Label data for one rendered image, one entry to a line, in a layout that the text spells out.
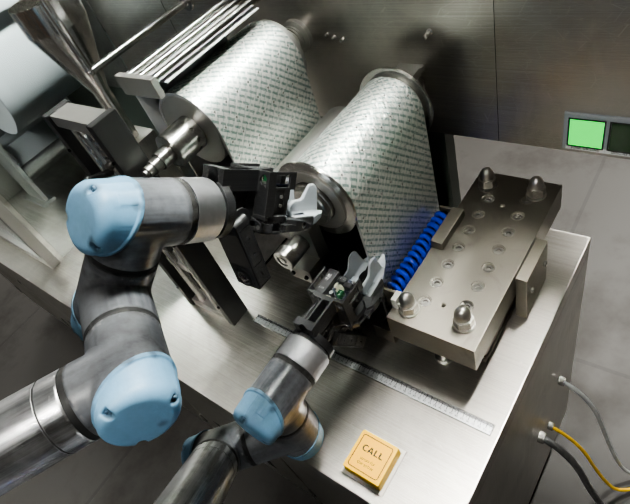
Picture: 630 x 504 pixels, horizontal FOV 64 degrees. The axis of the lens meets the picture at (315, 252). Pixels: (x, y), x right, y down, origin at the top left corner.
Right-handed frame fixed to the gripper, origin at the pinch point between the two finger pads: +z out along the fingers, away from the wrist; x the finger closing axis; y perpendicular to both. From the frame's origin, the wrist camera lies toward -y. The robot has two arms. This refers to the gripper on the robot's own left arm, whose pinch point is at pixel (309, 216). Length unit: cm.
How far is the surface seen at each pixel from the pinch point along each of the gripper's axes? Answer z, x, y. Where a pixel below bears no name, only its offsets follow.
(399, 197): 19.0, -4.3, 3.1
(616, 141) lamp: 32.9, -32.5, 17.3
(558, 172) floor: 202, 11, 6
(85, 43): 1, 68, 23
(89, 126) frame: -18.6, 29.6, 8.2
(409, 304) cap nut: 14.6, -12.0, -13.2
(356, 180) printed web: 5.0, -4.0, 6.1
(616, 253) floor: 171, -25, -20
